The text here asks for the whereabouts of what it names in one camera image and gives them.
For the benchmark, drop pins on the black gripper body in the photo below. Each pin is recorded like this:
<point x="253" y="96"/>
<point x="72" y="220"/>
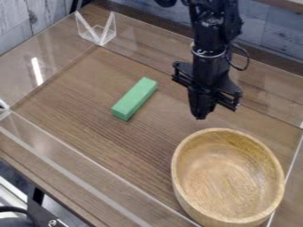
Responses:
<point x="207" y="75"/>

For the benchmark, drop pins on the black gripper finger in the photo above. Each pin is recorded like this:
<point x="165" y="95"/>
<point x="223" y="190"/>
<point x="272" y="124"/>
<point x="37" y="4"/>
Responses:
<point x="209" y="103"/>
<point x="195" y="98"/>

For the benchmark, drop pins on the green rectangular block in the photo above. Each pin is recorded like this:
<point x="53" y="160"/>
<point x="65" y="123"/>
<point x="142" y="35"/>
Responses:
<point x="133" y="98"/>

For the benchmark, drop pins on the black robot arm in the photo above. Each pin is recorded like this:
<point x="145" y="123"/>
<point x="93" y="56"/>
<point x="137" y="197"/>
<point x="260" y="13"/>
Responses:
<point x="216" y="24"/>

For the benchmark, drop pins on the wooden bowl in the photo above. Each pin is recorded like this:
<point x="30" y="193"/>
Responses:
<point x="227" y="178"/>

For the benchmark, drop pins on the clear acrylic corner bracket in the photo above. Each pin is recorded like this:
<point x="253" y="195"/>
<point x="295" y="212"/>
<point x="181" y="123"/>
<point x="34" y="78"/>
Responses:
<point x="97" y="34"/>

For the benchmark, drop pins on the black table leg bracket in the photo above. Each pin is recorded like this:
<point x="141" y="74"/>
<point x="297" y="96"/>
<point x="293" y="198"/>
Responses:
<point x="45" y="219"/>

